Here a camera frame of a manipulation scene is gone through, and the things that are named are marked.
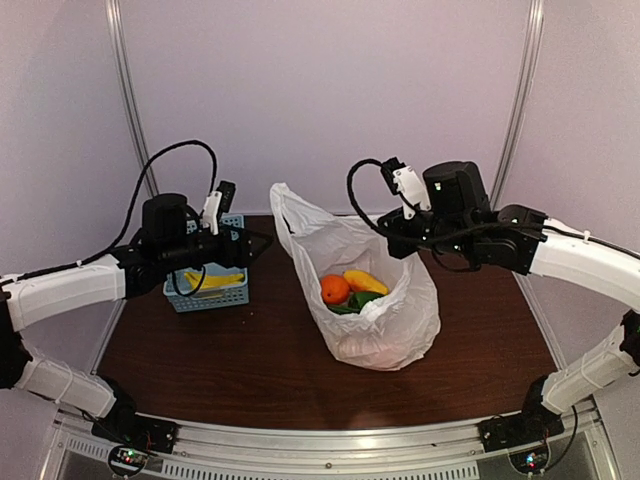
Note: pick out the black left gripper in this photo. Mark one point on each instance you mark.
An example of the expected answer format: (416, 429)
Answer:
(241, 257)

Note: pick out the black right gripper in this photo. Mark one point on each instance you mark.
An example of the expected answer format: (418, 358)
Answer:
(391, 222)

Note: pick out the yellow banana bunch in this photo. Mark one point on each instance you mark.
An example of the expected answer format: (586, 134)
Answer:
(213, 282)

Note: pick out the orange fruit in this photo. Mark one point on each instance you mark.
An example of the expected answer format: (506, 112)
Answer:
(335, 290)

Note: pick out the white plastic bag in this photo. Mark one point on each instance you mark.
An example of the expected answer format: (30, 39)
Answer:
(373, 311)

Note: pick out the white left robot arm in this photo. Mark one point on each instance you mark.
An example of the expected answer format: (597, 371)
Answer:
(29, 298)

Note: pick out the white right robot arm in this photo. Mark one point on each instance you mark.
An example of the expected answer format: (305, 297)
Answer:
(594, 264)

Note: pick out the green fruit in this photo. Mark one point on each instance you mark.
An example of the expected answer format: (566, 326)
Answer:
(355, 303)

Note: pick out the light blue plastic basket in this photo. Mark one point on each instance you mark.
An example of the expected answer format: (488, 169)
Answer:
(176, 289)

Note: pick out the left circuit board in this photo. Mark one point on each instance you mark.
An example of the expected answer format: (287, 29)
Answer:
(126, 461)

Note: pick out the circuit board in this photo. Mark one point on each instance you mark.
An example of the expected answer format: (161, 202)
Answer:
(530, 461)
(126, 461)

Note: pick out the right circuit board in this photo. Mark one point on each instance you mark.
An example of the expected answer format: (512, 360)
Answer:
(530, 461)

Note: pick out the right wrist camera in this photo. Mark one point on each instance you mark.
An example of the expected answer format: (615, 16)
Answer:
(403, 181)

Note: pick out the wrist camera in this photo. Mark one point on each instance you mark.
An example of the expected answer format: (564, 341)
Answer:
(403, 181)
(217, 203)

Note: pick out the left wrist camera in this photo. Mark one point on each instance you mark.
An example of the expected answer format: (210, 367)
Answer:
(217, 203)

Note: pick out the right aluminium corner post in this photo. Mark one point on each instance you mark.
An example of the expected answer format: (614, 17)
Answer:
(529, 60)

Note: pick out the aluminium corner post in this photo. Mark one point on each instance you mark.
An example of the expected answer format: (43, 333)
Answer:
(125, 80)
(529, 60)

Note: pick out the aluminium front rail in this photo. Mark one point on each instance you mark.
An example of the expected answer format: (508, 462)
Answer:
(452, 450)

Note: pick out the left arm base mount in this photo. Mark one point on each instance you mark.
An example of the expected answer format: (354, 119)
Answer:
(123, 424)

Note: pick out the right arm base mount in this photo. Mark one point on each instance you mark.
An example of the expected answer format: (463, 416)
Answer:
(533, 423)

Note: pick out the left aluminium corner post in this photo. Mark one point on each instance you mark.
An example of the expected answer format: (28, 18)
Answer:
(125, 80)

